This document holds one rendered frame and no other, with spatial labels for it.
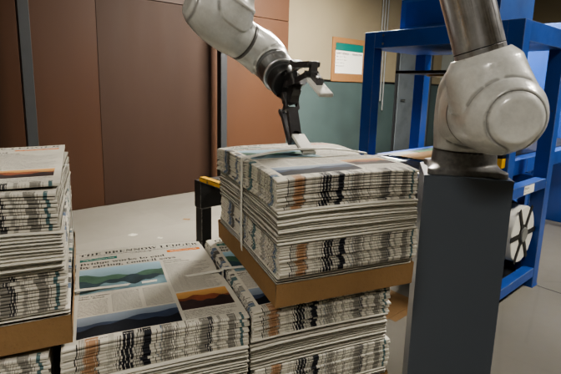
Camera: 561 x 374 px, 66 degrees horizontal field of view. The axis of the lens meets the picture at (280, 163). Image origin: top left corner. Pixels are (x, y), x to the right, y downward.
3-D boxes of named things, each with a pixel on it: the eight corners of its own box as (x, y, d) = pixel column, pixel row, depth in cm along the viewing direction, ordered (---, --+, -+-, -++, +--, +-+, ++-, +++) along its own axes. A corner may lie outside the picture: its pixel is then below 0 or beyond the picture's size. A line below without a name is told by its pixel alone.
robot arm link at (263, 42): (275, 93, 111) (235, 68, 103) (257, 66, 122) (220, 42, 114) (301, 59, 107) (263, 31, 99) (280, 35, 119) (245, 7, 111)
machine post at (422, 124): (410, 246, 333) (427, 40, 306) (400, 244, 340) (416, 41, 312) (416, 244, 339) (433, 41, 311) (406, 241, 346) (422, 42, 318)
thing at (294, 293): (412, 283, 83) (414, 262, 82) (275, 309, 72) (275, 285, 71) (366, 251, 97) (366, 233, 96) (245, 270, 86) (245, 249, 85)
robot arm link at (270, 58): (286, 83, 110) (295, 94, 106) (253, 83, 107) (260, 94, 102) (294, 49, 105) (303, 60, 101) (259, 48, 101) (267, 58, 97)
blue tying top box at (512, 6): (497, 23, 223) (502, -18, 220) (398, 32, 268) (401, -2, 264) (531, 32, 253) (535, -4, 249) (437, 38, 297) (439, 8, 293)
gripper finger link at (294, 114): (283, 91, 96) (280, 93, 98) (289, 139, 95) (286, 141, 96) (299, 91, 98) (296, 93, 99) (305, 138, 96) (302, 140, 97)
